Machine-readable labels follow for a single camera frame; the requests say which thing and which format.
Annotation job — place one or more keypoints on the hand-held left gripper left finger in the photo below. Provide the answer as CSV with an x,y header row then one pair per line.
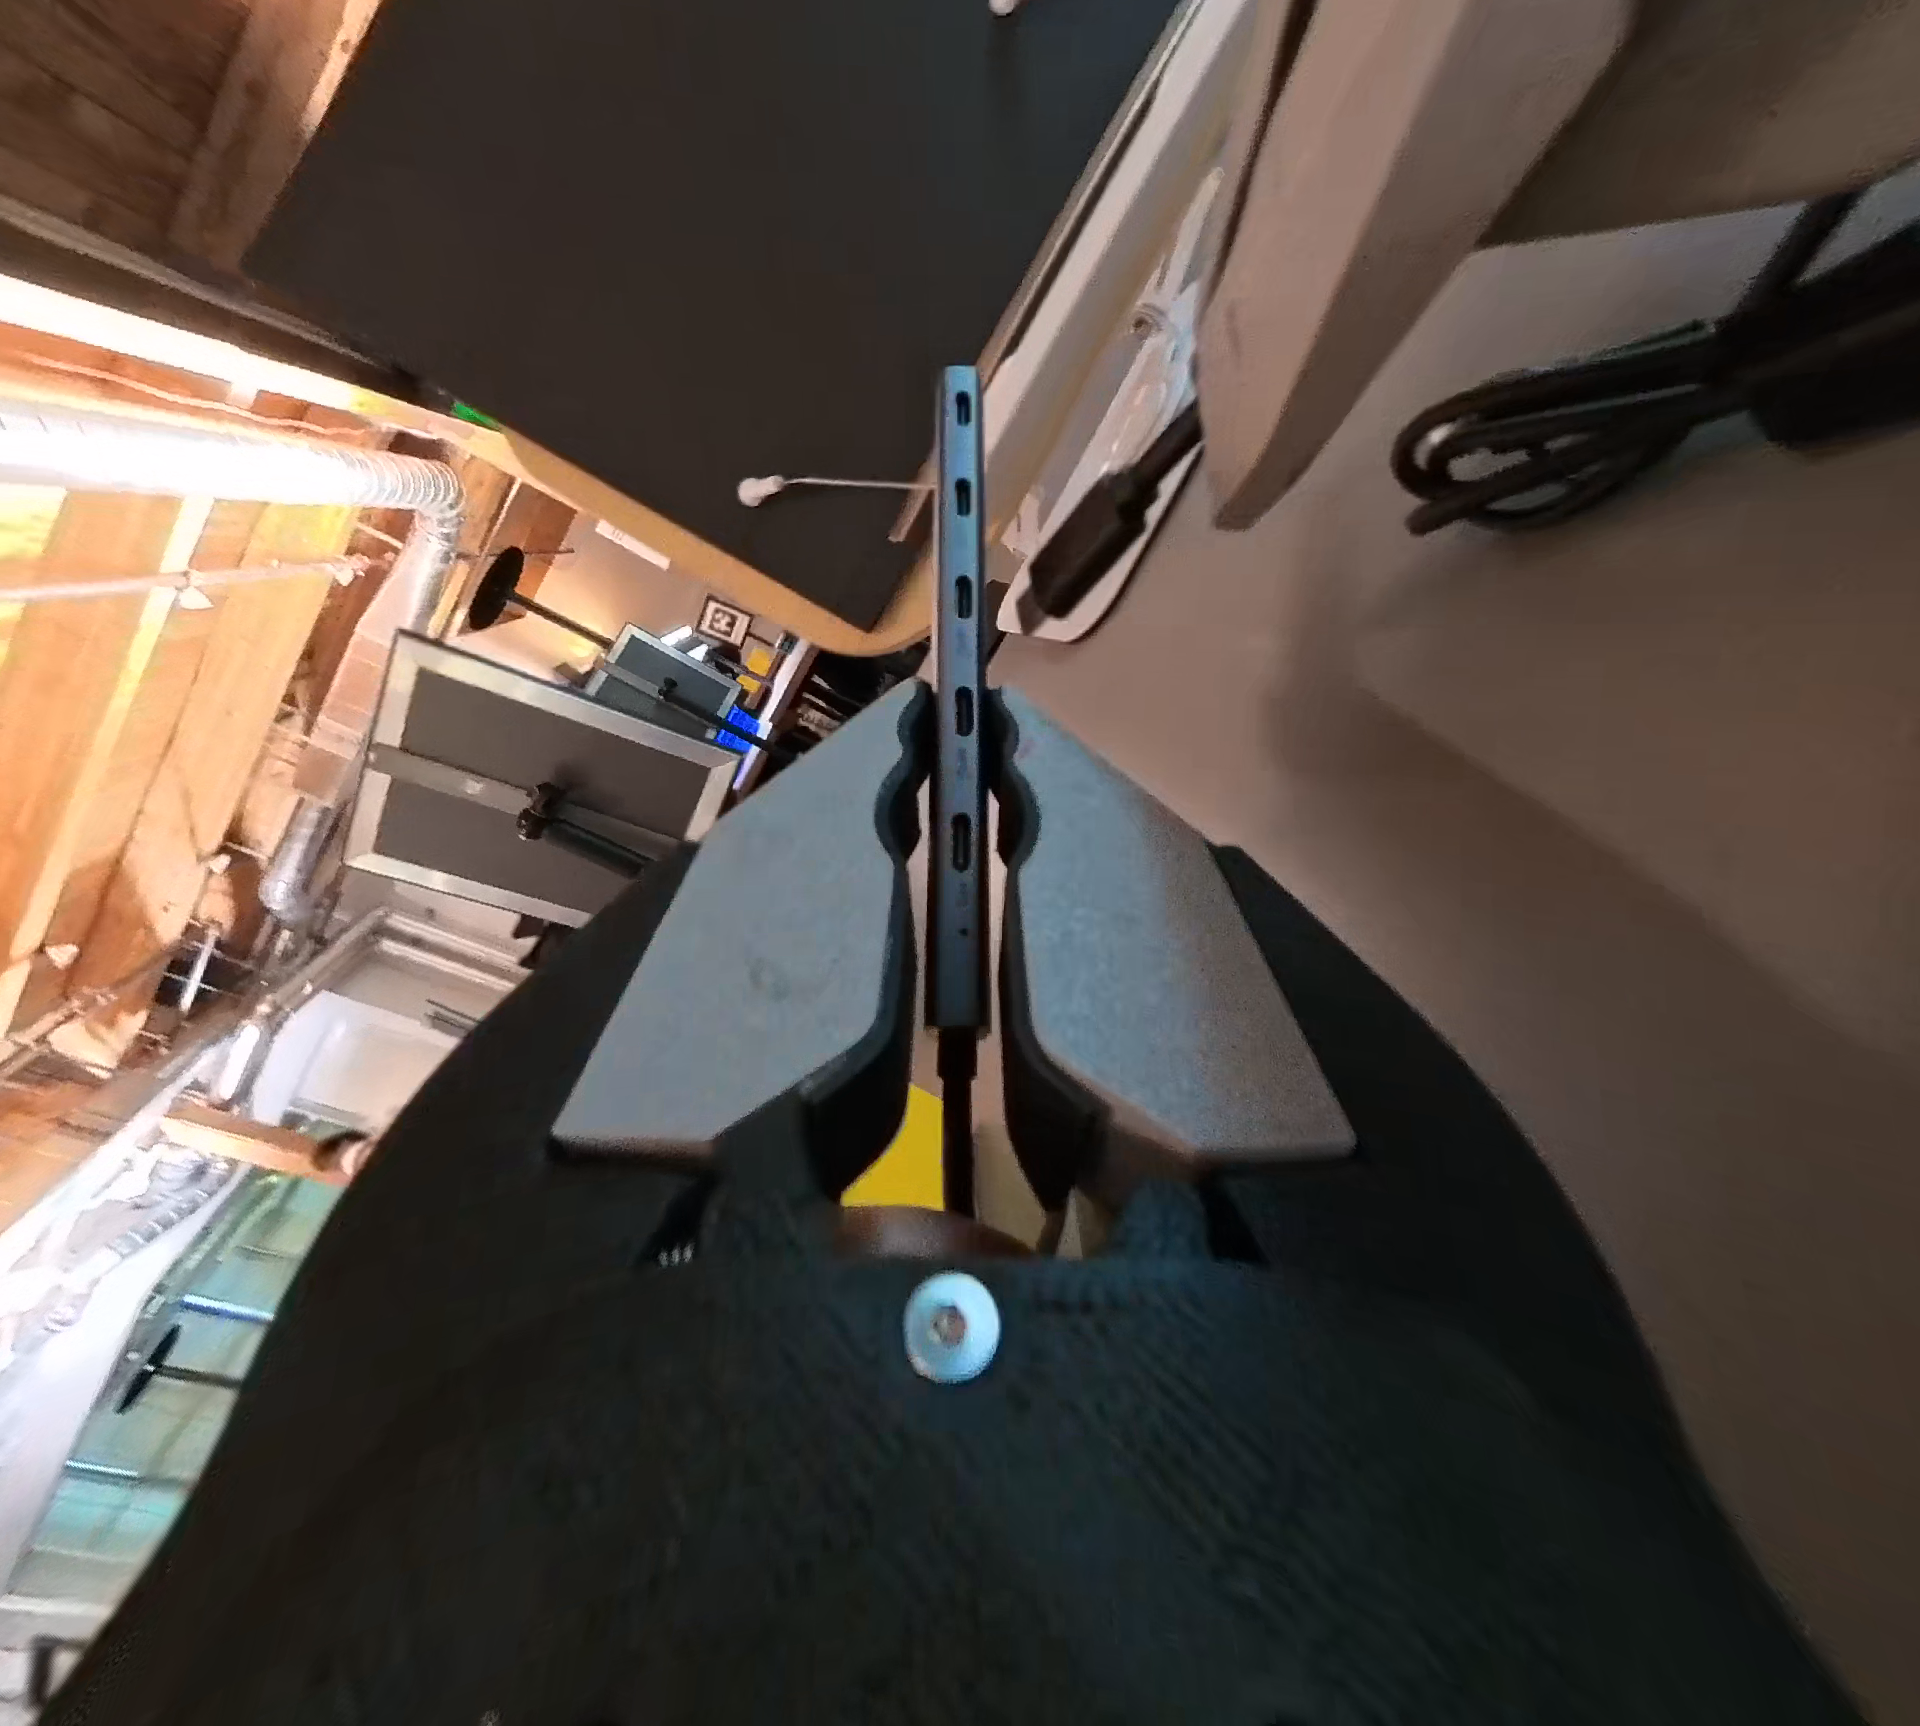
x,y
751,991

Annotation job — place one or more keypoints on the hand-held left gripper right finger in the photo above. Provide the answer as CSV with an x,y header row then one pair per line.
x,y
1171,991

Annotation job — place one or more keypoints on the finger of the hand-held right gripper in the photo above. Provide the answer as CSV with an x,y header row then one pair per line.
x,y
1351,181
1801,31

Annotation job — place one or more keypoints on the dark grey usb hub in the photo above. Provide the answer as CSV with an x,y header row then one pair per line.
x,y
962,647

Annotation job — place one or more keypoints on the yellow plastic bin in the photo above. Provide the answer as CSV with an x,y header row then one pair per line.
x,y
901,1156

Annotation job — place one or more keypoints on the white tray with adapter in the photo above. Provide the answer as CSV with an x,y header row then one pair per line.
x,y
1118,211

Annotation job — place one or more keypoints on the silver equipment case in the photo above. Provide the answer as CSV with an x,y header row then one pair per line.
x,y
660,685

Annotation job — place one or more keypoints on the framed marker tag sign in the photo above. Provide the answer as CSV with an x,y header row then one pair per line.
x,y
725,618

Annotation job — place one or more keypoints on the grey panel cabinet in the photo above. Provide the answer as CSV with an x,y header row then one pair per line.
x,y
481,720

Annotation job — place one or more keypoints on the black disc lamp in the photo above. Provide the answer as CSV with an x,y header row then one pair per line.
x,y
503,583

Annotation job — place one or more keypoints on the black table mat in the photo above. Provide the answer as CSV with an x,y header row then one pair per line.
x,y
675,181

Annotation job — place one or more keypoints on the silver ventilation duct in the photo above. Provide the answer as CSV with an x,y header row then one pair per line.
x,y
225,467

